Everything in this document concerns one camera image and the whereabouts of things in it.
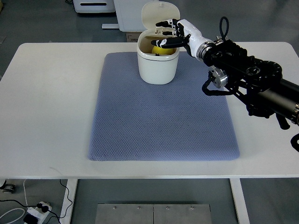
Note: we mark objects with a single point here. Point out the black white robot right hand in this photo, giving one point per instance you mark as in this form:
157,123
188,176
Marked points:
184,34

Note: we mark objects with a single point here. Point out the yellow lemon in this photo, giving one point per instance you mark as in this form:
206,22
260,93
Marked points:
160,51

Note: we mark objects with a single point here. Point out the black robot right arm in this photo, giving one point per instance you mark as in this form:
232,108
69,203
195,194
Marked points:
259,84

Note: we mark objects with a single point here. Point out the white trash bin with lid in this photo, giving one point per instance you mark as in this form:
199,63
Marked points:
156,65

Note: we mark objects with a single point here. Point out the cardboard box behind bin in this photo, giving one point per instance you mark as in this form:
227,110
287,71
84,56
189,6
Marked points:
132,36

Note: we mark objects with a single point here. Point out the white cabinet in background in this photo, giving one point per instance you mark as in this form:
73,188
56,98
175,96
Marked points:
129,16

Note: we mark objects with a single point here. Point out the blue textured mat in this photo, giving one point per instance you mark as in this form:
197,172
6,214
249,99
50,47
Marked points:
137,121

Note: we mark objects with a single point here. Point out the white appliance with black slot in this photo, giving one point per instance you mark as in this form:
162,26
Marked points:
94,6

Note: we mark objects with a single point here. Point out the white table right leg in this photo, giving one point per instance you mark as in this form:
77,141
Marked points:
239,201

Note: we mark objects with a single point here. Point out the white table leg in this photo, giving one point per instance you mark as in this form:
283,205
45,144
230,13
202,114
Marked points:
68,202
239,201

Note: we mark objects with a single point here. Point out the grey metal floor plate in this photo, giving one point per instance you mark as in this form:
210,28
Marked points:
153,214

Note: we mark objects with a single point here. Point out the white table left leg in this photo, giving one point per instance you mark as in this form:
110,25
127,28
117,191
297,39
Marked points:
68,202

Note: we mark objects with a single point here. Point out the white power strip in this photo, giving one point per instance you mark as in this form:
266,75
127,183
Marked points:
41,211

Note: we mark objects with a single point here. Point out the black power adapter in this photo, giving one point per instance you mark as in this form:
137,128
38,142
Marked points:
30,219

